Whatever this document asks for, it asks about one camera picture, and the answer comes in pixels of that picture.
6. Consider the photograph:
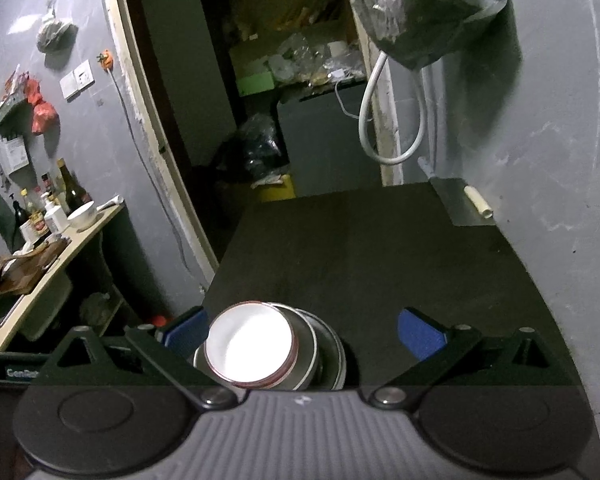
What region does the white bowl red rim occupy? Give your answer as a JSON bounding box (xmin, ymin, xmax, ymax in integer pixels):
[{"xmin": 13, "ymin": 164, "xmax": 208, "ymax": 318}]
[{"xmin": 202, "ymin": 301, "xmax": 298, "ymax": 389}]

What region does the steel plate without sticker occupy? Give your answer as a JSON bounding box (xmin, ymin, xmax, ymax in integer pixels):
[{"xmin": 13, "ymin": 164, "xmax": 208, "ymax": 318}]
[{"xmin": 273, "ymin": 304, "xmax": 347, "ymax": 391}]

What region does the deep steel mixing bowl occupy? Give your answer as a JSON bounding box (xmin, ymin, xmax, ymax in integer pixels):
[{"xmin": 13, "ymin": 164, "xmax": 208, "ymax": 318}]
[{"xmin": 192, "ymin": 300, "xmax": 318, "ymax": 390}]

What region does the wooden side shelf table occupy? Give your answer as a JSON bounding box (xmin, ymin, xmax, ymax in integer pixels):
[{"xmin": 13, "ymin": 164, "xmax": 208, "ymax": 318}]
[{"xmin": 0, "ymin": 204, "xmax": 125, "ymax": 351}]

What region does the white ceramic bowl on shelf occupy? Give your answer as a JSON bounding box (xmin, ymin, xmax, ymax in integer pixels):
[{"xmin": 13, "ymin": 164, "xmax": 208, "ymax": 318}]
[{"xmin": 68, "ymin": 200, "xmax": 98, "ymax": 231}]

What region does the yellow bin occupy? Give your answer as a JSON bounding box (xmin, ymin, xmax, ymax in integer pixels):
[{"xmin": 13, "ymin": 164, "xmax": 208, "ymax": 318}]
[{"xmin": 251, "ymin": 174, "xmax": 296, "ymax": 203}]

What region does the dark glass bottle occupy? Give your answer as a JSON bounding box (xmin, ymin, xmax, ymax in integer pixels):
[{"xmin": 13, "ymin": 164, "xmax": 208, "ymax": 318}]
[{"xmin": 57, "ymin": 158, "xmax": 92, "ymax": 212}]

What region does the white squat bottle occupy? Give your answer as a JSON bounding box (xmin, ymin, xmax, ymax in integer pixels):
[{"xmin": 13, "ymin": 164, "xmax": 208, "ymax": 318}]
[{"xmin": 42, "ymin": 193, "xmax": 69, "ymax": 234}]

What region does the wooden chopping board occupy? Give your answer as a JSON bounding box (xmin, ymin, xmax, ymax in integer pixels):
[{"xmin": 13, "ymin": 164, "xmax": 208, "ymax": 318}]
[{"xmin": 0, "ymin": 237, "xmax": 69, "ymax": 298}]

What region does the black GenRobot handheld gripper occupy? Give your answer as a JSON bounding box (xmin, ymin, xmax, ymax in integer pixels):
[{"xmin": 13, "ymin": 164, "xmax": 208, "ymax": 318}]
[{"xmin": 0, "ymin": 352, "xmax": 50, "ymax": 385}]

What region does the black garbage bag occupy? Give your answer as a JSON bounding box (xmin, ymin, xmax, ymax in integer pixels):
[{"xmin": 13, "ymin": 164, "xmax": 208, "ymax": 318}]
[{"xmin": 216, "ymin": 113, "xmax": 286, "ymax": 183}]

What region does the dark grey cabinet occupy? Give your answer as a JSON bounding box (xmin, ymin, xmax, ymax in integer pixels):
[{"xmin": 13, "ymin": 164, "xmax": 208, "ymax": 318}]
[{"xmin": 277, "ymin": 82, "xmax": 381, "ymax": 197}]

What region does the green box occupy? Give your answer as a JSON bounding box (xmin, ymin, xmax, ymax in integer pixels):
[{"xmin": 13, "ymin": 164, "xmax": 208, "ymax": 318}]
[{"xmin": 236, "ymin": 70, "xmax": 275, "ymax": 96}]

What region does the hanging clear plastic bag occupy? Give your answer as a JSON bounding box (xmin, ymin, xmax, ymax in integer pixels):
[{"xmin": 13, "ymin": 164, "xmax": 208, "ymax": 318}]
[{"xmin": 353, "ymin": 0, "xmax": 508, "ymax": 70}]

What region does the cleaver with cream handle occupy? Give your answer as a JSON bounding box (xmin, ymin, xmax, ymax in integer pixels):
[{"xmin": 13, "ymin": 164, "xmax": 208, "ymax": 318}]
[{"xmin": 417, "ymin": 156, "xmax": 495, "ymax": 226}]

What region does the white looped hose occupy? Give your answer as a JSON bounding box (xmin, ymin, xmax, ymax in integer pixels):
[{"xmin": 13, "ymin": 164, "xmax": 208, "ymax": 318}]
[{"xmin": 357, "ymin": 52, "xmax": 427, "ymax": 166}]

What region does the red plastic bag on wall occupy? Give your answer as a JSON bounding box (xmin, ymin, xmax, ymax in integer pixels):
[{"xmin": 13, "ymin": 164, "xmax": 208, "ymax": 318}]
[{"xmin": 24, "ymin": 78, "xmax": 59, "ymax": 136}]

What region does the white wall switch plate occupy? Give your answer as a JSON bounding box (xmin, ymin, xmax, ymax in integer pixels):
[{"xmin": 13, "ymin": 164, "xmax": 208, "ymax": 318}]
[{"xmin": 59, "ymin": 60, "xmax": 95, "ymax": 101}]

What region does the orange wall hook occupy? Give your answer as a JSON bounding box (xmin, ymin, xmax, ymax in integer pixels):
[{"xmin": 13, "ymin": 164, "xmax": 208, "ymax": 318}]
[{"xmin": 97, "ymin": 49, "xmax": 114, "ymax": 72}]

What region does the grey bag hanging on wall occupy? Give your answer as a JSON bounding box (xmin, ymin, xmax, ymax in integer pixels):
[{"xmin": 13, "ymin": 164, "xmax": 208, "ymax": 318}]
[{"xmin": 36, "ymin": 0, "xmax": 79, "ymax": 54}]

